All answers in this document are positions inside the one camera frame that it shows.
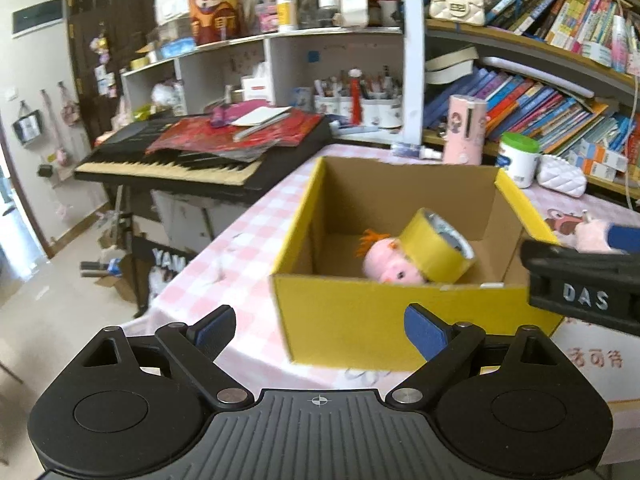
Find row of upright books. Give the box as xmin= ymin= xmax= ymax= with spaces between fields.
xmin=470 ymin=0 xmax=640 ymax=73

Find crumpled white plastic bag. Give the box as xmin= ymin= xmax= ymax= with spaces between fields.
xmin=150 ymin=80 xmax=187 ymax=116

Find white shelf unit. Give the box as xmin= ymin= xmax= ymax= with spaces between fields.
xmin=120 ymin=27 xmax=426 ymax=148

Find red fortune god figure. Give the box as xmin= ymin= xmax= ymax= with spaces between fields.
xmin=187 ymin=0 xmax=246 ymax=46

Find small white bottle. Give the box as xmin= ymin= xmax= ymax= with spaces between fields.
xmin=391 ymin=141 xmax=446 ymax=161

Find pink cylindrical box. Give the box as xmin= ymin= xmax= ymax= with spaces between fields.
xmin=442 ymin=94 xmax=488 ymax=166

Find white quilted pouch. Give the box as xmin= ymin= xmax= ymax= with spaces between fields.
xmin=536 ymin=154 xmax=587 ymax=197

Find brown cardboard box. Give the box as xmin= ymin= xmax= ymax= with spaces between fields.
xmin=95 ymin=260 xmax=138 ymax=306

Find red tassel ornament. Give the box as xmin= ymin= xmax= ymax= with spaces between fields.
xmin=348 ymin=67 xmax=363 ymax=126

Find white envelope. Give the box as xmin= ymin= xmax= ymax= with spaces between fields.
xmin=231 ymin=106 xmax=293 ymax=128

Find pink checked tablecloth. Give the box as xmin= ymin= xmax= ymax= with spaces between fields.
xmin=122 ymin=142 xmax=640 ymax=456

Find dark framed board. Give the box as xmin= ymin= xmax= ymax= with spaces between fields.
xmin=11 ymin=0 xmax=65 ymax=38

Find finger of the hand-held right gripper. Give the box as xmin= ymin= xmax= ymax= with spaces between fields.
xmin=606 ymin=225 xmax=640 ymax=256

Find white bottle yellow label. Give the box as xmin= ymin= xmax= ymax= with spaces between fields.
xmin=276 ymin=0 xmax=299 ymax=31

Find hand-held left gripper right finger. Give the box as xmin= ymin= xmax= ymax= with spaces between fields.
xmin=387 ymin=304 xmax=566 ymax=407

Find white jar green lid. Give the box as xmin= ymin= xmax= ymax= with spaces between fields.
xmin=496 ymin=131 xmax=542 ymax=188

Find red papers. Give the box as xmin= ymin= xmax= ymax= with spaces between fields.
xmin=146 ymin=112 xmax=326 ymax=156

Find row of leaning books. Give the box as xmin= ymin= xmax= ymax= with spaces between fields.
xmin=424 ymin=67 xmax=626 ymax=156

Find pink doll head orange hair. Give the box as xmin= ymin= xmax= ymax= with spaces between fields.
xmin=357 ymin=229 xmax=441 ymax=286

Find black electronic keyboard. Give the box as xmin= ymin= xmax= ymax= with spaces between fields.
xmin=74 ymin=115 xmax=333 ymax=192

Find white printed plastic bag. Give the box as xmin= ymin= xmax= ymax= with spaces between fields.
xmin=149 ymin=265 xmax=173 ymax=306

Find white box red label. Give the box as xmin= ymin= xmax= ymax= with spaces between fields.
xmin=241 ymin=76 xmax=275 ymax=107

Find white printed mat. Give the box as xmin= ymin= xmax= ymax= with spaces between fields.
xmin=544 ymin=205 xmax=640 ymax=406

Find pink plush toy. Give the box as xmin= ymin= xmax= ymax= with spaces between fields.
xmin=572 ymin=220 xmax=618 ymax=253

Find black keyboard stand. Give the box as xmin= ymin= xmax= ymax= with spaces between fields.
xmin=112 ymin=185 xmax=201 ymax=318

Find black white tote bag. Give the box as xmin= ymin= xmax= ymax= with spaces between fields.
xmin=12 ymin=102 xmax=43 ymax=147

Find dark wooden door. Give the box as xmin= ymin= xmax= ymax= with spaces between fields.
xmin=65 ymin=0 xmax=156 ymax=136

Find yellow cardboard box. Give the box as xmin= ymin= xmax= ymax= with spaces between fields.
xmin=270 ymin=156 xmax=566 ymax=372

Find blue tissue pack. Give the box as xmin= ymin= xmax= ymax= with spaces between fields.
xmin=160 ymin=40 xmax=197 ymax=58

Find stack of white blue boxes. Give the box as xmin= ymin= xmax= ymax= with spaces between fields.
xmin=570 ymin=137 xmax=628 ymax=181

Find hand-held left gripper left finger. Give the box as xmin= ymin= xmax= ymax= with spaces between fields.
xmin=82 ymin=305 xmax=248 ymax=408

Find wooden bookshelf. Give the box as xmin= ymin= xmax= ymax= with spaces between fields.
xmin=422 ymin=17 xmax=640 ymax=201

